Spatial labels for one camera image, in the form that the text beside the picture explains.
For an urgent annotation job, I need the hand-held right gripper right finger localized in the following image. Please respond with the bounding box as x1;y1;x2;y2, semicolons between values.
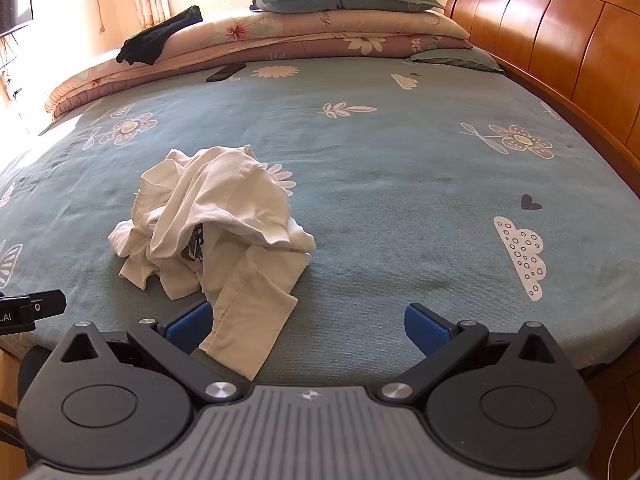
376;303;557;406

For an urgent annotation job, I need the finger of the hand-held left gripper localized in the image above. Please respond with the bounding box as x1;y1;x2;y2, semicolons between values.
0;289;67;318

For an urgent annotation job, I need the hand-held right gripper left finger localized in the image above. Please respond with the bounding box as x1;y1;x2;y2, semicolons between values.
60;300;251;406

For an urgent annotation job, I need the white printed t-shirt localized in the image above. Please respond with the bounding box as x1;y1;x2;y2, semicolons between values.
108;145;317;381

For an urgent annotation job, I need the blue floral bed sheet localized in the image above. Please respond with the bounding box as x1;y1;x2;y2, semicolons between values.
0;52;640;391

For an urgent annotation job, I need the black smartphone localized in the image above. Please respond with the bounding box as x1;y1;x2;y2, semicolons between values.
206;63;247;83

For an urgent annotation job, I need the small blue-grey pillow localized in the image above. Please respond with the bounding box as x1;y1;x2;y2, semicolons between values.
405;49;506;73

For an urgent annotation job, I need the black garment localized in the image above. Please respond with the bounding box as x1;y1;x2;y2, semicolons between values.
116;5;203;66

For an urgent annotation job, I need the mauve floral folded quilt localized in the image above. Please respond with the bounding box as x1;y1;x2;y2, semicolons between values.
45;34;473;118

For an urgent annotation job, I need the black flat television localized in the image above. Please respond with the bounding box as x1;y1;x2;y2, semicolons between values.
0;0;33;36

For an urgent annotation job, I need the cream floral folded quilt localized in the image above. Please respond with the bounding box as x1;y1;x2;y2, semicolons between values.
50;9;471;111

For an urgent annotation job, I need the wooden bed headboard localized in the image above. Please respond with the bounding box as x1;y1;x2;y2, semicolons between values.
444;0;640;196

